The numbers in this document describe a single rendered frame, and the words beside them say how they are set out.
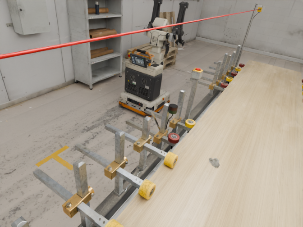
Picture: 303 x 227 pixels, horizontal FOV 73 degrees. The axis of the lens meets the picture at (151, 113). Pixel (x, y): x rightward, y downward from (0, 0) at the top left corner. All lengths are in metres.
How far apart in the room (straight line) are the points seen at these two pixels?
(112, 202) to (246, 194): 0.74
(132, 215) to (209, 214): 0.36
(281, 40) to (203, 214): 8.16
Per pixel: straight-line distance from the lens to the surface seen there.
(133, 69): 3.11
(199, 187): 1.18
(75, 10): 3.83
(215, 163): 1.33
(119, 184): 1.24
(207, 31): 9.30
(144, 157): 1.38
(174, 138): 1.42
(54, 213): 2.18
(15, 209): 2.32
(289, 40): 8.87
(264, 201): 1.29
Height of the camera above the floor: 1.78
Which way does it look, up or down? 32 degrees down
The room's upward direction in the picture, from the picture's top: 7 degrees clockwise
